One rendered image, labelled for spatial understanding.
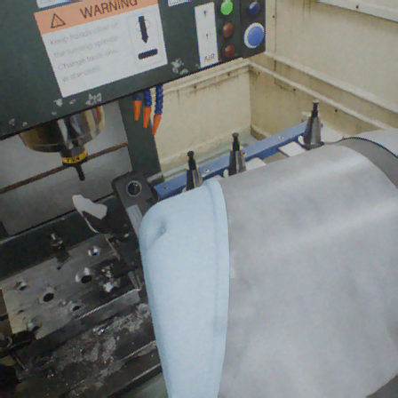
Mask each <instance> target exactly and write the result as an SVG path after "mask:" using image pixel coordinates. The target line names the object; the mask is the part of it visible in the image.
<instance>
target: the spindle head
mask: <svg viewBox="0 0 398 398"><path fill-rule="evenodd" d="M84 1H88V0H72V1H68V2H61V3H57V4H52V5H48V6H45V7H41V8H38V3H37V0H0V139H5V138H7V137H10V136H15V135H17V134H20V133H23V132H25V131H30V130H32V129H35V128H36V127H39V126H42V125H45V124H48V123H54V122H57V121H59V120H61V119H64V118H67V117H70V116H72V115H76V114H79V113H82V112H84V111H86V110H91V109H94V108H96V107H101V106H104V105H106V104H108V103H110V102H113V101H116V100H119V99H122V98H125V97H130V96H133V95H135V94H137V93H140V92H144V91H147V90H149V89H152V88H155V87H157V86H160V85H163V84H166V83H171V82H174V81H177V80H179V79H181V78H184V77H187V76H191V75H192V74H195V73H198V72H201V71H204V70H206V69H208V68H213V67H217V66H220V65H222V64H225V63H228V62H230V61H233V60H237V59H239V58H241V57H242V36H241V14H240V0H234V3H235V8H234V11H233V13H232V14H231V15H229V16H228V17H223V16H221V15H220V14H219V11H218V7H219V2H220V0H189V1H186V2H183V3H179V4H175V5H171V6H169V5H168V0H157V2H158V7H159V12H160V18H161V23H162V34H163V44H164V49H165V55H166V60H167V64H165V65H163V66H158V67H155V68H150V69H149V70H146V71H143V72H140V73H138V74H135V75H133V76H127V77H125V78H122V79H119V80H115V81H112V82H109V83H106V84H102V85H100V86H97V87H94V88H91V89H89V90H86V91H83V92H79V93H73V94H70V95H68V96H66V97H63V95H62V92H61V90H60V86H59V84H58V81H57V78H56V75H55V74H54V71H53V68H52V64H51V61H50V58H49V56H48V53H47V51H46V48H45V43H44V39H43V37H42V34H41V31H40V28H39V26H38V23H37V20H36V16H35V13H39V12H43V11H47V10H50V9H54V8H58V7H61V6H64V5H68V4H77V3H81V2H84ZM212 2H213V5H214V16H215V28H216V38H217V50H218V61H219V62H217V63H214V64H211V65H209V66H207V67H201V61H200V52H199V45H198V36H197V29H196V20H195V7H198V6H201V5H205V4H209V3H212ZM225 20H231V21H233V22H234V24H235V33H234V35H233V36H232V37H231V38H230V39H227V40H226V39H223V38H222V37H221V35H220V32H219V31H220V27H221V25H222V24H223V22H224V21H225ZM228 42H231V43H234V44H235V46H236V54H235V56H234V57H233V58H232V59H231V60H223V58H222V55H221V51H222V48H223V45H224V44H226V43H228Z"/></svg>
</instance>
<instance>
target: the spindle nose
mask: <svg viewBox="0 0 398 398"><path fill-rule="evenodd" d="M104 127H105V117H104V109H103V106H101V107H96V108H94V109H91V110H86V111H84V112H82V113H79V114H76V115H72V116H70V117H67V118H64V119H61V120H59V121H57V122H54V123H48V124H45V125H42V126H39V127H36V128H35V129H32V130H30V131H25V132H23V133H20V134H18V136H19V137H20V138H21V140H22V142H23V144H24V145H25V146H26V147H27V148H29V149H31V150H33V151H36V152H39V153H59V152H64V151H68V150H71V149H73V148H76V147H80V146H82V145H84V144H86V143H88V142H89V141H90V140H93V139H95V138H96V137H97V136H98V135H99V134H100V133H101V131H102V130H103V129H104Z"/></svg>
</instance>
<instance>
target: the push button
mask: <svg viewBox="0 0 398 398"><path fill-rule="evenodd" d="M263 37H264V31H263V29H262V28H261V27H259V26H254V27H253V28H252V29H251V30H250V31H249V32H248V35H247V41H248V44H249V45H251V46H253V47H255V46H258V45H259V44H260V43H261V42H262V40H263Z"/></svg>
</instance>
